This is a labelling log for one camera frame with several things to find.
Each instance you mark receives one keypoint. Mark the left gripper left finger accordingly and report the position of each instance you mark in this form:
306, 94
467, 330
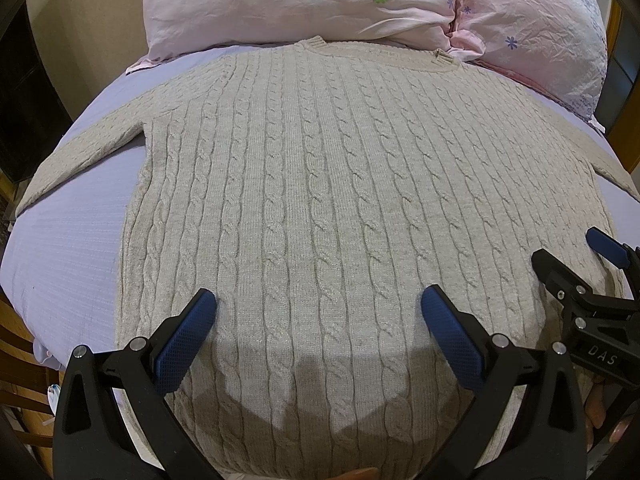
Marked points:
91, 440

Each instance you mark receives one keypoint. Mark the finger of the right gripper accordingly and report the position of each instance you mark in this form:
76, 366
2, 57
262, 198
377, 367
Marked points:
563, 285
608, 248

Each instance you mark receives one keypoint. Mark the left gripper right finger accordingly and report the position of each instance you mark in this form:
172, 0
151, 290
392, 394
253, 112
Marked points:
548, 436

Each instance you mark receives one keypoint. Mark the beige cable knit sweater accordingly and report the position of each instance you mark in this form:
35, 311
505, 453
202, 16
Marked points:
316, 189

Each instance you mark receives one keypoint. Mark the person hand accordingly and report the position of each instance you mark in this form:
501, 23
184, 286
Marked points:
595, 413

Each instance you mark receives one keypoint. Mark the wooden chair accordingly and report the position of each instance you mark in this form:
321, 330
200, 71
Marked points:
25, 412

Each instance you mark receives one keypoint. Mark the pink floral pillow right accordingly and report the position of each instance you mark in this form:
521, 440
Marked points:
556, 47

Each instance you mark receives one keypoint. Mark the pink floral pillow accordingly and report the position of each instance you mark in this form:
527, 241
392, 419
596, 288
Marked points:
177, 27
556, 47

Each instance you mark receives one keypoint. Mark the pink floral pillow left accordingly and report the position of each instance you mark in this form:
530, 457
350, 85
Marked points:
177, 27

